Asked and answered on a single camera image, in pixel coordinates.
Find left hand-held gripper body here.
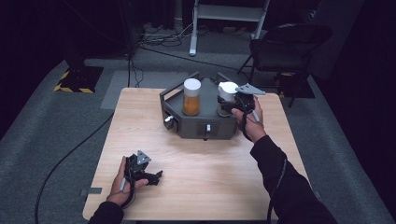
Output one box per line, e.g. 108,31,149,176
123,149,154,185

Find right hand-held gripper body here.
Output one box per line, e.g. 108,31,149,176
232,82,266,115

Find dark grey drawer rack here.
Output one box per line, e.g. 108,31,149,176
159,71,243,142

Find person's right hand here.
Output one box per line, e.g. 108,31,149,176
231,96,268,144

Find person's left hand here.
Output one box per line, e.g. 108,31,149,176
106,156,149,207

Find glass jar with orange contents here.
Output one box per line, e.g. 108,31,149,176
182,77,203,118

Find striped base under chair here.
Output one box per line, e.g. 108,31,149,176
275,71,316,100

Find grey tape marker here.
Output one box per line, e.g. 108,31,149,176
79,187,104,198

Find black folding chair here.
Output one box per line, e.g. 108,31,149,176
237,22,333,109

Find white metal stand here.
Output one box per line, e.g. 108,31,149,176
189,0,272,58

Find black striped stand base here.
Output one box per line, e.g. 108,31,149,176
52,55,105,94

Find grey leaning panel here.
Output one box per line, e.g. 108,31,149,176
307,0,366,81

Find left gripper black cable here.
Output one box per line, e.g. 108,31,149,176
120,176,137,209

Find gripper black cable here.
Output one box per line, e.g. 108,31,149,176
241,112,288,224
120,176,137,209

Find thin black floor cable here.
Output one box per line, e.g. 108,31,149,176
138,46,250,73

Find long black floor cable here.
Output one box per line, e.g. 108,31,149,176
34,111,116,224

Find tangle of cables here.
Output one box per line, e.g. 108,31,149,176
136,21,195,49

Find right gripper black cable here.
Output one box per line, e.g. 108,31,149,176
241,112,288,224

